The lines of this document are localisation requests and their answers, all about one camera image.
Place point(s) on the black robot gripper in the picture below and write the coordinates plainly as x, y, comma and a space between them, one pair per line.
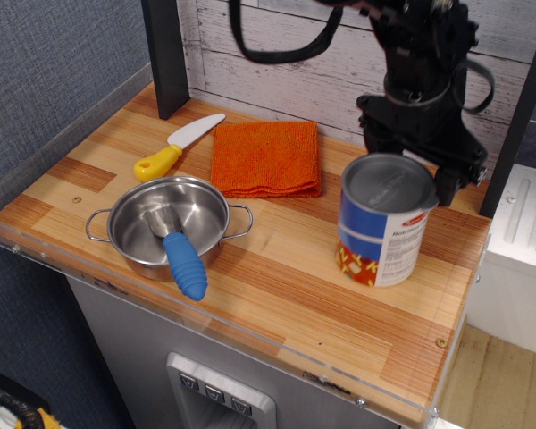
429, 127

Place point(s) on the blue labelled soup can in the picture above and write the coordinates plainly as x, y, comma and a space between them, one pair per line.
385, 202

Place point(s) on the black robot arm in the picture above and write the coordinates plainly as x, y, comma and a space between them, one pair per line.
429, 85

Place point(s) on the silver steel pot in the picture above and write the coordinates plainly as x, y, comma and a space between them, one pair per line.
178, 216

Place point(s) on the orange folded cloth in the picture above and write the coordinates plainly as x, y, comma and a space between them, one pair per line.
267, 160

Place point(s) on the white toy sink unit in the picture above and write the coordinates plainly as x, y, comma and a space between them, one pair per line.
502, 300

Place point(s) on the silver ice dispenser panel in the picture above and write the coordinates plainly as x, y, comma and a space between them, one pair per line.
208, 399

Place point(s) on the grey toy fridge cabinet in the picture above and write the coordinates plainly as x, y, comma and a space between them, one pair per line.
135, 337

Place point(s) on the clear acrylic table guard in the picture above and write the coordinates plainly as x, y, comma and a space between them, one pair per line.
279, 315

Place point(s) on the yellow black object bottom left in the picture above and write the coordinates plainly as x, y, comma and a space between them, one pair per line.
42, 419

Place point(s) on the black right shelf post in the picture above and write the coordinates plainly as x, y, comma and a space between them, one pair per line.
513, 140

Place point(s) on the black shelf post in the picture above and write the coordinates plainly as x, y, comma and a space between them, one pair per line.
513, 140
166, 52

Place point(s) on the yellow handled toy knife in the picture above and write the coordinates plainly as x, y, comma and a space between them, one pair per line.
157, 165

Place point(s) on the black left shelf post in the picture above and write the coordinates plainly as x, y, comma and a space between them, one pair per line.
166, 52

